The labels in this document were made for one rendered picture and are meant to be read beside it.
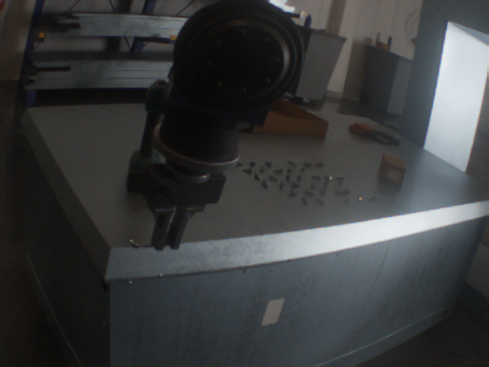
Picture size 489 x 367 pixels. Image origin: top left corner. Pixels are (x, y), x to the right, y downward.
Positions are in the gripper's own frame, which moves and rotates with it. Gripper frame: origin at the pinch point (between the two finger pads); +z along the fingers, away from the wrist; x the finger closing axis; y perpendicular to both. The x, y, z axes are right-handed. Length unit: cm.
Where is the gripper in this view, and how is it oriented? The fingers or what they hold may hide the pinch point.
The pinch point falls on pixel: (166, 236)
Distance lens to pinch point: 94.1
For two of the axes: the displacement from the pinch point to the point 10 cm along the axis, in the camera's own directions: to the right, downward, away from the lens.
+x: 7.8, -0.4, 6.3
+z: -3.3, 8.2, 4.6
